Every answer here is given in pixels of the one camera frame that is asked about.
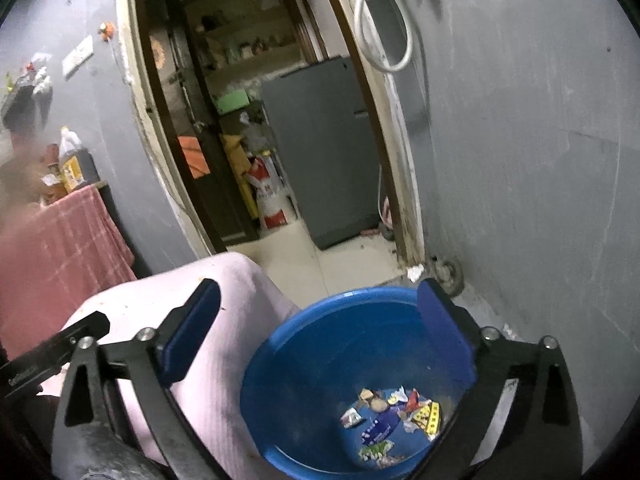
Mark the worn white door frame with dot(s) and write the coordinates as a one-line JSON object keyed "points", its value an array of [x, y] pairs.
{"points": [[395, 160]]}

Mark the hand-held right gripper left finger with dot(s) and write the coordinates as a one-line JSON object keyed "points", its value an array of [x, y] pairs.
{"points": [[187, 335]]}

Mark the pink slipper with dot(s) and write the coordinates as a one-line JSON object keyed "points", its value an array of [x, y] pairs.
{"points": [[387, 210]]}

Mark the white wall switch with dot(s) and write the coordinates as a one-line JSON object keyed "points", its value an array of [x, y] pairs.
{"points": [[85, 50]]}

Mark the white crumpled plastic bag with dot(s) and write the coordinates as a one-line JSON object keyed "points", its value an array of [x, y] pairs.
{"points": [[41, 75]]}

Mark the wooden storage shelf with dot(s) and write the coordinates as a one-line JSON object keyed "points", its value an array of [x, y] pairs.
{"points": [[250, 25]]}

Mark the grey wheel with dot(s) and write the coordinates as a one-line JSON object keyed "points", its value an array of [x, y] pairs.
{"points": [[447, 275]]}

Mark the large cooking oil jug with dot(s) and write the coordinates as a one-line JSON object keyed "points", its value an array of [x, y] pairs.
{"points": [[72, 165]]}

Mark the green box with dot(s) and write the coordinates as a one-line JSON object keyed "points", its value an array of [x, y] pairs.
{"points": [[232, 101]]}

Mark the yellow bag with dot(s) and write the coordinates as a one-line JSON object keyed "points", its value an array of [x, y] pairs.
{"points": [[237, 160]]}

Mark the white paper scrap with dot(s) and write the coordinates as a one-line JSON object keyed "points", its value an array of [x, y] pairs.
{"points": [[415, 273]]}

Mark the blue plastic basin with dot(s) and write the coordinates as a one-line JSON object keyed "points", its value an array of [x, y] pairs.
{"points": [[340, 350]]}

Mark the pile of mixed wrappers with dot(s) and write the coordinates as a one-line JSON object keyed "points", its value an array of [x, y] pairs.
{"points": [[415, 410]]}

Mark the orange cloth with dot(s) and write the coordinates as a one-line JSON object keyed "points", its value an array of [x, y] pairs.
{"points": [[194, 156]]}

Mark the pink ribbed blanket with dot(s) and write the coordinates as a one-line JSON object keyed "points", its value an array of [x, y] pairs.
{"points": [[225, 310]]}

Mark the dark wooden door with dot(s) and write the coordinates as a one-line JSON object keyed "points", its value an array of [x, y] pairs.
{"points": [[200, 110]]}

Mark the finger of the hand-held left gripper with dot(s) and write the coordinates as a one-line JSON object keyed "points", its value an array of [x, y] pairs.
{"points": [[85, 329]]}

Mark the white wall socket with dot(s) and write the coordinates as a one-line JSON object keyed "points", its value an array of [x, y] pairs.
{"points": [[70, 64]]}

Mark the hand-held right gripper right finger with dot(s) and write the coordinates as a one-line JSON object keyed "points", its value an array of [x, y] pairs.
{"points": [[442, 320]]}

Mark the clear crumpled plastic bag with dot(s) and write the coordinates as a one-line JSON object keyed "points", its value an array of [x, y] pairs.
{"points": [[255, 132]]}

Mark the red and white sack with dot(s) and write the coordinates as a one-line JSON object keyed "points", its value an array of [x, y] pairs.
{"points": [[272, 200]]}

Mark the red cup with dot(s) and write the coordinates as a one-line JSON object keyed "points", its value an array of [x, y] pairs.
{"points": [[52, 155]]}

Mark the orange wall plug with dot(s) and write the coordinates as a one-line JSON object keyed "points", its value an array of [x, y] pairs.
{"points": [[106, 31]]}

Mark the grey refrigerator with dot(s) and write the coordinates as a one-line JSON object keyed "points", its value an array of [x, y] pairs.
{"points": [[320, 160]]}

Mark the red plaid cloth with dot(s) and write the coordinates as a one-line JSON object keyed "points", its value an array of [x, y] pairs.
{"points": [[65, 255]]}

